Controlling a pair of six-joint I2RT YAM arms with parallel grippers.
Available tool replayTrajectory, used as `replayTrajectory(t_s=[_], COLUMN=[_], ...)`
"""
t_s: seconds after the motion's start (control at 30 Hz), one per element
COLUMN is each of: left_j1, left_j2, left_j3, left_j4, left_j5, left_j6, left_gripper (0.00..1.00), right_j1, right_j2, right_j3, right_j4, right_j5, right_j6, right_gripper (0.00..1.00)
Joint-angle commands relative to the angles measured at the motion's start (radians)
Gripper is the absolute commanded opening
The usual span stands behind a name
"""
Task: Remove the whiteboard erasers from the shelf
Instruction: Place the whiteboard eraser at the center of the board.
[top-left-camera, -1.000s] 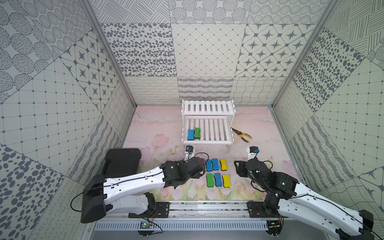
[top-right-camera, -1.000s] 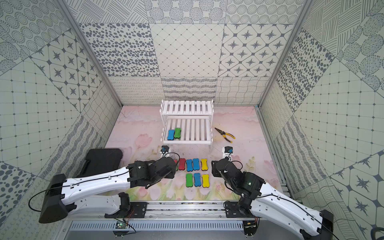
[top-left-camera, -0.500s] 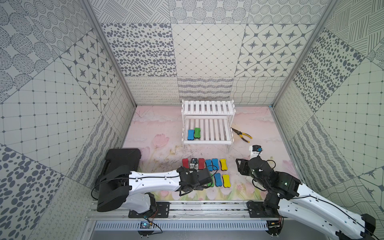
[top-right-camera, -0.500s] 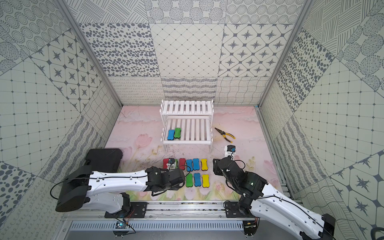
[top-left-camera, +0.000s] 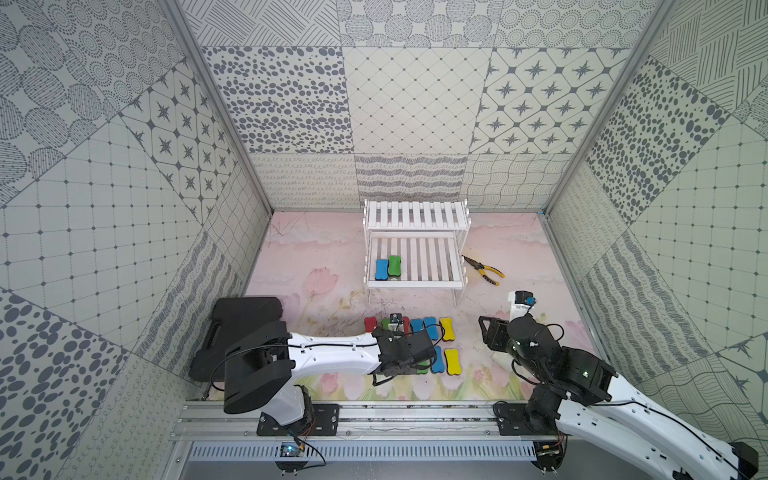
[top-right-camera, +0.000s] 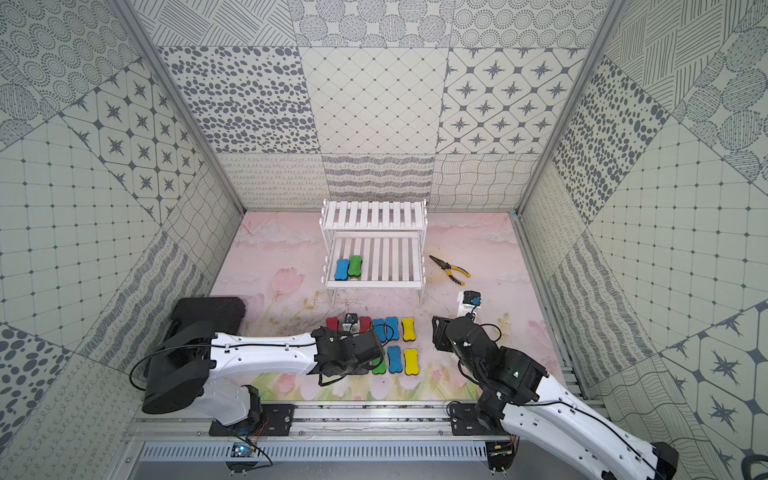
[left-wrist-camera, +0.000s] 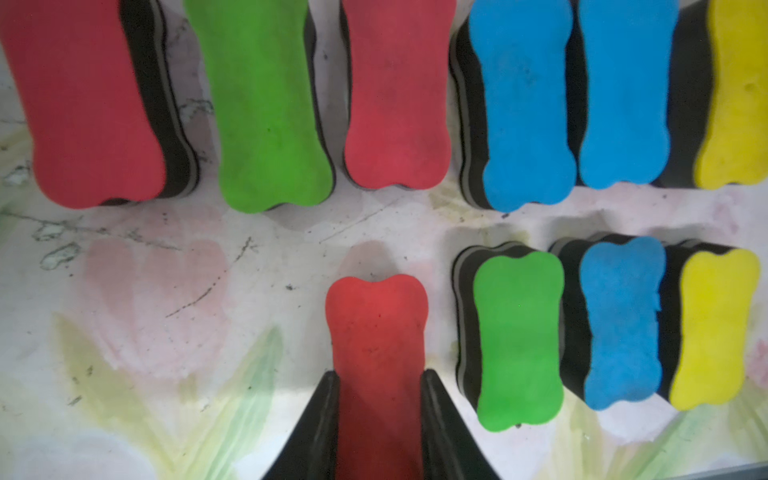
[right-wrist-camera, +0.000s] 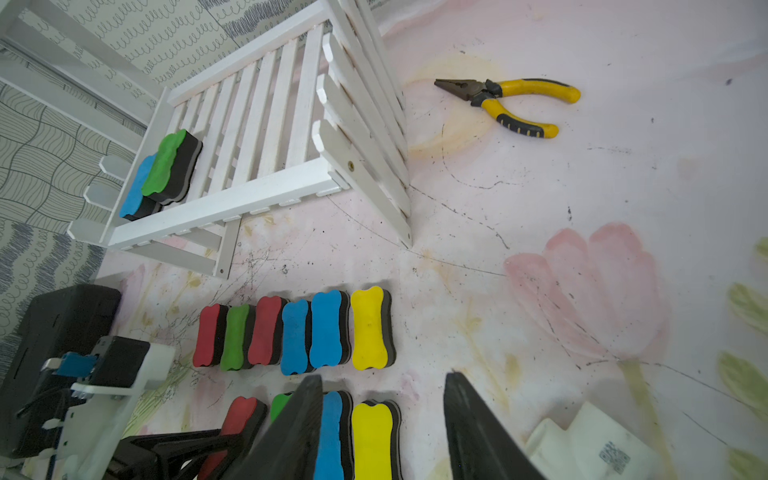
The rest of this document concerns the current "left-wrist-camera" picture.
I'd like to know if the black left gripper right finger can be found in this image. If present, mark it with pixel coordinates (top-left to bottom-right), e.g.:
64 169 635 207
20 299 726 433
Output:
420 369 500 480

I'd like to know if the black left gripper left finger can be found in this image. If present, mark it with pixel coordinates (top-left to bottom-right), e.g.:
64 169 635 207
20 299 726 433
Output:
263 371 340 480

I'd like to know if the red eraser shelf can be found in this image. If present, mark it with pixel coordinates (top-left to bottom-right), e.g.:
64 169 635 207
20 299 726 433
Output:
341 1 456 190
1 1 199 209
325 275 429 479

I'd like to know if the green eraser shelf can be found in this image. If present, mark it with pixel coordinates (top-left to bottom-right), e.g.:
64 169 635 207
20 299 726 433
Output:
452 241 565 432
184 1 335 214

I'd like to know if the blue eraser shelf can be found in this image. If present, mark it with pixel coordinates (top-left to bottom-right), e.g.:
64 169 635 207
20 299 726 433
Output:
566 1 679 190
550 234 667 411
450 1 577 213

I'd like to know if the yellow eraser shelf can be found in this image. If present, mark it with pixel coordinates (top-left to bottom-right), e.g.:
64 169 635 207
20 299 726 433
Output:
658 240 761 411
652 0 768 191

